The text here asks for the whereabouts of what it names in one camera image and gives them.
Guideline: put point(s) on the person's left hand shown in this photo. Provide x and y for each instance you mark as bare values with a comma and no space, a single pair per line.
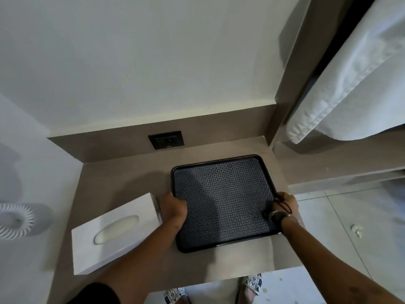
171,208

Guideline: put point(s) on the person's right hand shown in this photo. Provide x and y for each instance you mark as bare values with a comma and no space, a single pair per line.
289,205

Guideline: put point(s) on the person's right fingers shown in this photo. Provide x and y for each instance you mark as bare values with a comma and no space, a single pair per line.
286,196

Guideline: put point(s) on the person's left thumb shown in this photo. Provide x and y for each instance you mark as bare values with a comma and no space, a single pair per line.
180,203

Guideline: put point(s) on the black patterned tray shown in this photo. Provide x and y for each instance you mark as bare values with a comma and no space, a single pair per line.
224,199

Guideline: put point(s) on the person's right forearm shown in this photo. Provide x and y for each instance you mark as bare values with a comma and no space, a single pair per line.
332,259

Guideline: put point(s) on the person's left forearm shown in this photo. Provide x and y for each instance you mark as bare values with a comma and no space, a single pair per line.
142,259

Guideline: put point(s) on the black wristwatch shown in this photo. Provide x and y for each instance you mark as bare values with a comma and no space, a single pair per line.
280,215

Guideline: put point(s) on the white paper scrap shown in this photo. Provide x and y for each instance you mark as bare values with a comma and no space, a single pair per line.
357,230

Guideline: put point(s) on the white printed slipper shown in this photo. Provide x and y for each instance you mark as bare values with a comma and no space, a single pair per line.
254,284
175,296

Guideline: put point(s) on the white tissue box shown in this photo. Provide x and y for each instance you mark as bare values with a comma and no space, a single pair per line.
95,250

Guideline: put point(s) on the white hanging towel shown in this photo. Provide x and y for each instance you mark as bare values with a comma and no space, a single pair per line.
354,91

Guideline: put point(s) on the black sleeve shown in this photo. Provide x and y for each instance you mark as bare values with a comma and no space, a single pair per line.
91,294

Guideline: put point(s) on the black wall socket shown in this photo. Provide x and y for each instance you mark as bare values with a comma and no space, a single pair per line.
165,140

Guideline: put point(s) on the brown wooden wardrobe frame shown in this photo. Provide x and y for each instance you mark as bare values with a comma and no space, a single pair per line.
294,75

